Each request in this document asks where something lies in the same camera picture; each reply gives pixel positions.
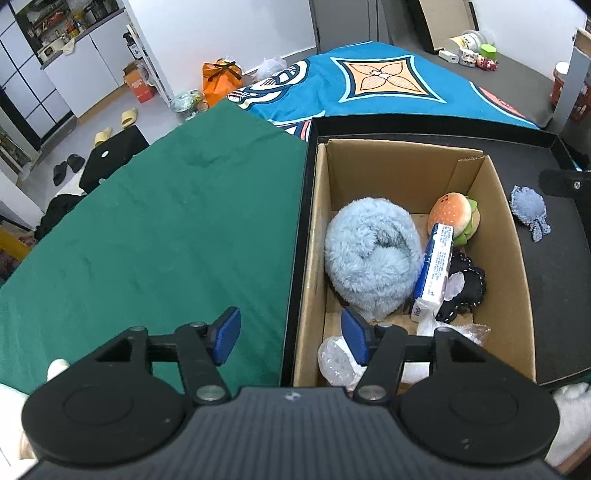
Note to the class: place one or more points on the blue printed blanket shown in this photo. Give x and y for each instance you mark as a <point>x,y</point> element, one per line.
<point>314,87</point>

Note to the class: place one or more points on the black clothing pile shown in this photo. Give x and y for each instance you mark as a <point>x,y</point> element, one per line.
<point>57,214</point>

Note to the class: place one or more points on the brown cardboard box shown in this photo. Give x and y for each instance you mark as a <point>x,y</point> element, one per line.
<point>508,295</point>

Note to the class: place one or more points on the grey door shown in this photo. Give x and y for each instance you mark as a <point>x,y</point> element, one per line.
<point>346,25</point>

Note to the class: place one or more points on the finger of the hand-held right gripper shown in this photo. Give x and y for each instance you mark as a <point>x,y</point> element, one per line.
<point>565,183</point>

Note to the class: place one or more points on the yellow slipper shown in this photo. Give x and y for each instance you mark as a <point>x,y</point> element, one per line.
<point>128,118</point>
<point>102,137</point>

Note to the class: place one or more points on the green cloth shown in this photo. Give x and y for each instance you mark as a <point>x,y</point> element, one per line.
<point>161,230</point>

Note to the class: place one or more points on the green tinted plastic bag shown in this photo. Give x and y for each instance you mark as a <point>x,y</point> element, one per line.
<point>185,101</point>

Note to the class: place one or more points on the black shallow tray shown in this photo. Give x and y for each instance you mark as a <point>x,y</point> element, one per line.
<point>558,300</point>

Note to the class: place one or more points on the green lidded cup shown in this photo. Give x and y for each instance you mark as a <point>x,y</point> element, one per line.
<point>488,51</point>

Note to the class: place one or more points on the yellow bar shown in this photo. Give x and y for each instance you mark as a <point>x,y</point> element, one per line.
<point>14,244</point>

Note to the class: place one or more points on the orange cardboard box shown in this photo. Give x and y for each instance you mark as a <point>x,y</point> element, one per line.
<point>141,85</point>

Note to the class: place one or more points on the white kitchen cabinet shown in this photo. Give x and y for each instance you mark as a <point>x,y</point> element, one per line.
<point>87,69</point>

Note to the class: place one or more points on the cardboard sheet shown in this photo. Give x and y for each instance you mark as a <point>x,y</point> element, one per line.
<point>448,23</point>

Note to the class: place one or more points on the orange gift bag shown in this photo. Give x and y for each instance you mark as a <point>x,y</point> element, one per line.
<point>221,85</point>

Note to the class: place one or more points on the small blue plush toy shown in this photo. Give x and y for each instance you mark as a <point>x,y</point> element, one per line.
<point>528,207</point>

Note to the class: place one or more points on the grey shelf post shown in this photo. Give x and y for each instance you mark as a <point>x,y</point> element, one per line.
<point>572,78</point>

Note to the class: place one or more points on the burger plush toy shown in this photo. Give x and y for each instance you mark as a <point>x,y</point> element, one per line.
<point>450,213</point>

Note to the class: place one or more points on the black slipper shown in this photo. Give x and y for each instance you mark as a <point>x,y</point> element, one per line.
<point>61,174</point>
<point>76,161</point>

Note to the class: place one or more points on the black stitched pouch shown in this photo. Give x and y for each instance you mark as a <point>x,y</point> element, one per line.
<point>468,286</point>

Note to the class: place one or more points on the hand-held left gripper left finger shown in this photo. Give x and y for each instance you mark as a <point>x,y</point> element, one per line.
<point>227,335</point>

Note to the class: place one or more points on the light blue fluffy towel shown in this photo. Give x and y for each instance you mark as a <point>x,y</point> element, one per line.
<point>369,258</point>

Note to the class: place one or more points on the black bag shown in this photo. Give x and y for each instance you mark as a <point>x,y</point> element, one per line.
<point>115,154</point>

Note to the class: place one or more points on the white fluffy robe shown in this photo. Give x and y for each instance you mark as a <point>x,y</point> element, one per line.
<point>572,415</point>

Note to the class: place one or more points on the red cup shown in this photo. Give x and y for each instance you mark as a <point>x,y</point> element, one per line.
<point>558,85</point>

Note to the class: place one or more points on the white shopping bag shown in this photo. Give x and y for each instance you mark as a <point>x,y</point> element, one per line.
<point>270,69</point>

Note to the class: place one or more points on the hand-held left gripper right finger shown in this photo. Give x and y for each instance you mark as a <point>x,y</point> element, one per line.
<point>354,337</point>

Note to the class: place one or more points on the small figurine toys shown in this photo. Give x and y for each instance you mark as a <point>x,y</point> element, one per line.
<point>480,62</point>

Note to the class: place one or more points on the white rack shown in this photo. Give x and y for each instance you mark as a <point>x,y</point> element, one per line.
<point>145,64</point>

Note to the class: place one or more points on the blue white tissue pack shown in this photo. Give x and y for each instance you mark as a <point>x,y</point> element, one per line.
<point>434,267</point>

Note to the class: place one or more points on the white charger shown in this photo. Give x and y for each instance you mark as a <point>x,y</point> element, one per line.
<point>449,57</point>

